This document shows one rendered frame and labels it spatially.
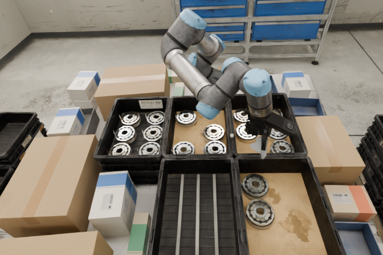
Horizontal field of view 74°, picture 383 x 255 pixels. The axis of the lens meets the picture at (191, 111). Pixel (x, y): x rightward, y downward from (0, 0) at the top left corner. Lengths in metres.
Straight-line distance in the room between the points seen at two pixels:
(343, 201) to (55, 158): 1.24
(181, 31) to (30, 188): 0.89
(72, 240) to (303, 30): 2.89
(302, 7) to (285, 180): 2.26
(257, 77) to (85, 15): 3.82
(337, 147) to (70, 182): 1.14
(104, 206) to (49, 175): 0.30
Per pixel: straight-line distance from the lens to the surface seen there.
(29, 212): 1.19
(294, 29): 3.18
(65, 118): 1.57
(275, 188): 1.13
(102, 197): 1.11
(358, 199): 1.28
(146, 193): 1.27
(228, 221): 1.04
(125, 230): 1.16
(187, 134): 1.28
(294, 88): 1.67
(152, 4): 3.97
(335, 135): 1.35
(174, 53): 1.06
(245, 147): 1.23
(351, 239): 1.27
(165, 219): 1.06
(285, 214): 1.08
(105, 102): 1.55
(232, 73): 0.82
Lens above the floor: 1.78
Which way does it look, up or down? 43 degrees down
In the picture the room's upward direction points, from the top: 5 degrees counter-clockwise
